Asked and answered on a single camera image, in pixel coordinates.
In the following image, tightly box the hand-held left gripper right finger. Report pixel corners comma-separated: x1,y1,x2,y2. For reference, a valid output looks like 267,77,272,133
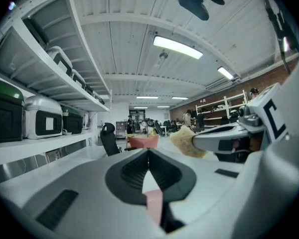
149,148,197,234

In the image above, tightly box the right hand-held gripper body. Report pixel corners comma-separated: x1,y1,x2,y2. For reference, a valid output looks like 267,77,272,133
191,83,289,163

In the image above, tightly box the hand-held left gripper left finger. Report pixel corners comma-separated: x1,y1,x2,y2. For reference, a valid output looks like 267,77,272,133
105,148,150,206

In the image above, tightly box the yellowish scrubbing sponge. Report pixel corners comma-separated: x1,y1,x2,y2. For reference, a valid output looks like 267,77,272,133
169,125,207,158

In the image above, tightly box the big pink plate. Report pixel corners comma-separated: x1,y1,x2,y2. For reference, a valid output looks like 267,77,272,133
144,190,164,226

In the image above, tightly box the person's right hand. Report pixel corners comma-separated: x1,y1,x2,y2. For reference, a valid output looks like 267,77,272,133
232,133,264,153

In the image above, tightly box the low white shelving rack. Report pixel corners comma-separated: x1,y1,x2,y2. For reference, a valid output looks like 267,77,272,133
195,90,250,126

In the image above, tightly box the pink armchair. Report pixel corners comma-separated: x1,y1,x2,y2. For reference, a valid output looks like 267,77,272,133
127,134,159,149

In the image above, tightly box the black mesh office chair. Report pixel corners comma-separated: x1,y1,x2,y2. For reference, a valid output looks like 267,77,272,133
100,122,123,157

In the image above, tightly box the ceiling air conditioner unit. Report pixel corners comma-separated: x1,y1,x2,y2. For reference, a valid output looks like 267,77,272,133
205,77,241,92

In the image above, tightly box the black glass double door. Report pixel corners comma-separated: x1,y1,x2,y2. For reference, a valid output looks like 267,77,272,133
129,109,147,134

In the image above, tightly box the green lidded black case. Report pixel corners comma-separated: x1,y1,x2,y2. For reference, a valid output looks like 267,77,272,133
61,105,83,134
0,77,25,144

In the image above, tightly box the white air fryer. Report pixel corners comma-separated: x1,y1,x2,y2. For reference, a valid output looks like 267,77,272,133
23,95,63,139

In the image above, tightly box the row of equipment cases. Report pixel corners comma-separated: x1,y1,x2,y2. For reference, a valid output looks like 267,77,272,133
22,17,106,106

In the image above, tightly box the tall white shelving rack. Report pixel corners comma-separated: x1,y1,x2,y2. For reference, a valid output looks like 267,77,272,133
0,0,113,168

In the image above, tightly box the silver fisheye camera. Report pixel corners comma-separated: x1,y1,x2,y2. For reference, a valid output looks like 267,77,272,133
237,105,262,127

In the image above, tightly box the black head-worn camera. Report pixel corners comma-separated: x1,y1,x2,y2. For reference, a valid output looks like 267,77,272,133
174,0,225,21

